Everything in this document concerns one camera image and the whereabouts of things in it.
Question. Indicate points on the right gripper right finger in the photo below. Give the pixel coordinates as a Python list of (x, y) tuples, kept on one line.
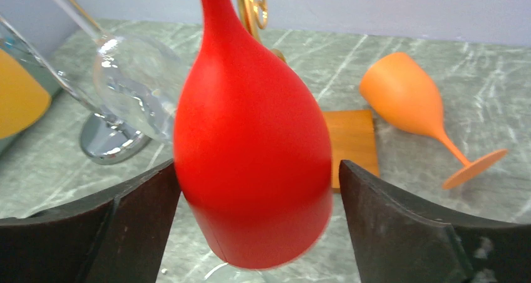
[(400, 237)]

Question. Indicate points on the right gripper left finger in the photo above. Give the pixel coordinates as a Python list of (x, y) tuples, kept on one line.
[(118, 234)]

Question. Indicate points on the clear patterned wine glass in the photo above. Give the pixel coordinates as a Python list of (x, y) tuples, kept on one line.
[(138, 78)]

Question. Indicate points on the red plastic wine glass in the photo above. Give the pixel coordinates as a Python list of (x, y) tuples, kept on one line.
[(251, 149)]

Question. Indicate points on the yellow plastic wine glass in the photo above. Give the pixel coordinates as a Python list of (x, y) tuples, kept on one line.
[(23, 100)]

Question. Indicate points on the orange plastic wine glass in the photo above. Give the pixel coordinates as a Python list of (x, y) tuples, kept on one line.
[(404, 95)]

